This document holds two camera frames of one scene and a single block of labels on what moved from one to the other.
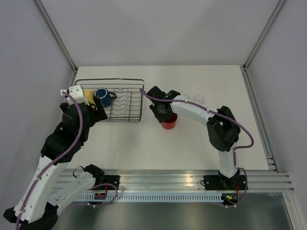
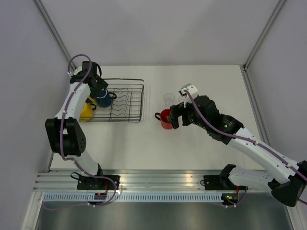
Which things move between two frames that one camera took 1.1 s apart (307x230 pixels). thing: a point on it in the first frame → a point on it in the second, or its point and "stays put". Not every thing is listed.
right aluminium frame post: x=276 y=8 stays put
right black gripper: x=160 y=118 → x=177 y=110
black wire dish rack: x=127 y=107 stays put
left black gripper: x=99 y=114 → x=101 y=86
